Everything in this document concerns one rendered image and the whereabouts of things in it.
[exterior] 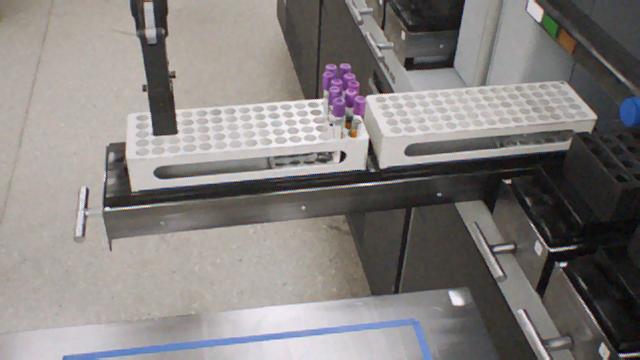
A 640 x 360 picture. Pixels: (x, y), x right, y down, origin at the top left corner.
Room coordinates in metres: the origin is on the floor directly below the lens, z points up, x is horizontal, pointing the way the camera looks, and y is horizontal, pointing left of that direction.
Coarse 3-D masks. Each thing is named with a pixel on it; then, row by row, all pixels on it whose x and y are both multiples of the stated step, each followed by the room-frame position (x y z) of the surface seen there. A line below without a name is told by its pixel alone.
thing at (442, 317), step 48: (0, 336) 0.41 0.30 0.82; (48, 336) 0.41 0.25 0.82; (96, 336) 0.41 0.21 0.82; (144, 336) 0.42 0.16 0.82; (192, 336) 0.42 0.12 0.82; (240, 336) 0.42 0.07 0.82; (288, 336) 0.43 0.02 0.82; (336, 336) 0.43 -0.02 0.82; (384, 336) 0.43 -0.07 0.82; (432, 336) 0.43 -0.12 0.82; (480, 336) 0.44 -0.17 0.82
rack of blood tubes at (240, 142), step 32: (128, 128) 0.70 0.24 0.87; (192, 128) 0.71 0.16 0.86; (224, 128) 0.71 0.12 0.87; (256, 128) 0.71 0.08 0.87; (288, 128) 0.72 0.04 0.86; (320, 128) 0.73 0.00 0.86; (128, 160) 0.64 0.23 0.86; (160, 160) 0.64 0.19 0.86; (192, 160) 0.65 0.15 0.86; (224, 160) 0.72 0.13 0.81; (256, 160) 0.72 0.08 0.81; (288, 160) 0.70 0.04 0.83; (320, 160) 0.73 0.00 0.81; (352, 160) 0.70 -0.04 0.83
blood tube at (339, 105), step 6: (336, 102) 0.70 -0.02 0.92; (342, 102) 0.70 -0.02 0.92; (336, 108) 0.70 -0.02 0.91; (342, 108) 0.70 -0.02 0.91; (336, 114) 0.70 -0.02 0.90; (342, 114) 0.70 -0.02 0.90; (336, 120) 0.70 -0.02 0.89; (342, 120) 0.70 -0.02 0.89; (336, 126) 0.70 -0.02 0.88; (342, 126) 0.70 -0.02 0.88; (336, 132) 0.70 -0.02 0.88; (342, 132) 0.70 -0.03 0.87; (336, 138) 0.70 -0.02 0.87; (336, 150) 0.70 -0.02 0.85; (336, 156) 0.70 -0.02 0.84; (336, 162) 0.70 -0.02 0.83
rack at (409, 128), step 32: (384, 96) 0.81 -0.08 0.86; (416, 96) 0.82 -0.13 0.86; (448, 96) 0.82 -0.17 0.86; (480, 96) 0.82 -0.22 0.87; (512, 96) 0.83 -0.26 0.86; (544, 96) 0.83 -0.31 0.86; (576, 96) 0.83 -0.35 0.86; (384, 128) 0.73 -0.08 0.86; (416, 128) 0.73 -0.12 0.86; (448, 128) 0.74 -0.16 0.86; (480, 128) 0.74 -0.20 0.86; (512, 128) 0.75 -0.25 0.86; (544, 128) 0.76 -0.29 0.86; (576, 128) 0.77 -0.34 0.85; (384, 160) 0.71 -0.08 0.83; (416, 160) 0.72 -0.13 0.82
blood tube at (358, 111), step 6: (360, 96) 0.71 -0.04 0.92; (354, 102) 0.71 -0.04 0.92; (360, 102) 0.70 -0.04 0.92; (354, 108) 0.70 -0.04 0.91; (360, 108) 0.70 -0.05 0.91; (354, 114) 0.70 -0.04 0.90; (360, 114) 0.70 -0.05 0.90; (354, 120) 0.70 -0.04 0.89; (360, 120) 0.70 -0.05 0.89; (354, 126) 0.70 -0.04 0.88; (360, 126) 0.70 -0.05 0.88; (354, 132) 0.70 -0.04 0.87; (360, 132) 0.71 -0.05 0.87
